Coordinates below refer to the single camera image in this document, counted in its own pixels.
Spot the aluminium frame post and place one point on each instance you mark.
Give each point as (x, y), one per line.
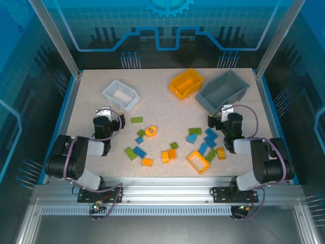
(274, 43)
(61, 43)

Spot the metal base panel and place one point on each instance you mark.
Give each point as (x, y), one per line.
(165, 231)

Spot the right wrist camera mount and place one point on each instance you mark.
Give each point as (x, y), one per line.
(226, 111)

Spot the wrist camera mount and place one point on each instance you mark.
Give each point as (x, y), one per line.
(226, 111)
(104, 111)

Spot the yellow plastic bin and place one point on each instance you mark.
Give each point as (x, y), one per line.
(185, 85)

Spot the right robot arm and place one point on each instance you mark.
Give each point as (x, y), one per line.
(261, 157)

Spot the green lego plate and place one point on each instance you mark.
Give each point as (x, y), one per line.
(136, 120)

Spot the white plastic bin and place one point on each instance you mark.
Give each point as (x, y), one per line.
(119, 96)

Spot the grey plastic bin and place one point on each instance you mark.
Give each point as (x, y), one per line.
(221, 94)

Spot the orange lego brick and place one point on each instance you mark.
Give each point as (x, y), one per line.
(147, 162)
(172, 153)

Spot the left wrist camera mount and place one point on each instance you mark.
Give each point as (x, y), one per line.
(104, 111)

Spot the small green lego brick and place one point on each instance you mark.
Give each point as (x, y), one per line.
(174, 145)
(141, 133)

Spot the yellow lego window frame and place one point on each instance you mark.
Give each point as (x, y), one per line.
(191, 159)

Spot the small blue lego brick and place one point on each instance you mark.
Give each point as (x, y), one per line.
(139, 140)

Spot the aluminium mounting rail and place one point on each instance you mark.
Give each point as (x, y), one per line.
(165, 190)

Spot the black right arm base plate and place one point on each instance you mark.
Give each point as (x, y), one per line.
(221, 195)

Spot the orange oval lego piece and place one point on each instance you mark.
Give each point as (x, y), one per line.
(147, 132)

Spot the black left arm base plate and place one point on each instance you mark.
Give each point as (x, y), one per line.
(86, 197)

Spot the blue sloped lego piece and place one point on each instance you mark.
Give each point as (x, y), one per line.
(191, 139)

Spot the small LED connector board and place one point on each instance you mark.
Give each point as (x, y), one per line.
(97, 206)
(243, 209)

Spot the yellow lego brick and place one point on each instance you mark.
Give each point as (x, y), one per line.
(221, 153)
(165, 156)

